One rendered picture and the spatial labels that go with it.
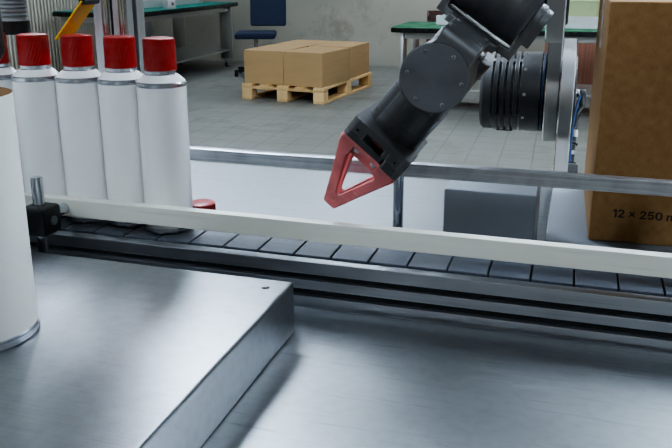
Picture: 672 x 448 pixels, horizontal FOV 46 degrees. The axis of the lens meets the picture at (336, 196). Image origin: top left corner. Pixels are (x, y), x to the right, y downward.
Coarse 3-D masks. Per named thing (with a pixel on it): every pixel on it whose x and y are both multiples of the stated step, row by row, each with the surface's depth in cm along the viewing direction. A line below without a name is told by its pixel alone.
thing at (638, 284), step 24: (168, 240) 83; (192, 240) 83; (216, 240) 82; (240, 240) 82; (264, 240) 82; (288, 240) 82; (384, 264) 76; (408, 264) 77; (432, 264) 76; (456, 264) 76; (480, 264) 76; (504, 264) 76; (528, 264) 76; (600, 288) 70; (624, 288) 70; (648, 288) 70
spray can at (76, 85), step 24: (72, 48) 83; (72, 72) 84; (96, 72) 85; (72, 96) 84; (96, 96) 85; (72, 120) 85; (96, 120) 85; (72, 144) 85; (96, 144) 86; (72, 168) 86; (96, 168) 87; (72, 192) 87; (96, 192) 87
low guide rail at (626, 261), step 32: (160, 224) 82; (192, 224) 81; (224, 224) 80; (256, 224) 79; (288, 224) 78; (320, 224) 77; (352, 224) 76; (480, 256) 73; (512, 256) 72; (544, 256) 71; (576, 256) 70; (608, 256) 69; (640, 256) 68
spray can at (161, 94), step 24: (144, 48) 80; (168, 48) 80; (168, 72) 81; (144, 96) 80; (168, 96) 80; (144, 120) 81; (168, 120) 81; (144, 144) 82; (168, 144) 82; (144, 168) 83; (168, 168) 82; (144, 192) 84; (168, 192) 83
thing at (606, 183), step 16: (208, 160) 87; (224, 160) 86; (240, 160) 86; (256, 160) 85; (272, 160) 85; (288, 160) 84; (304, 160) 84; (320, 160) 83; (352, 160) 82; (416, 176) 80; (432, 176) 80; (448, 176) 79; (464, 176) 79; (480, 176) 78; (496, 176) 78; (512, 176) 77; (528, 176) 77; (544, 176) 77; (560, 176) 76; (576, 176) 76; (592, 176) 75; (608, 176) 75; (624, 176) 75; (624, 192) 75; (640, 192) 74; (656, 192) 74
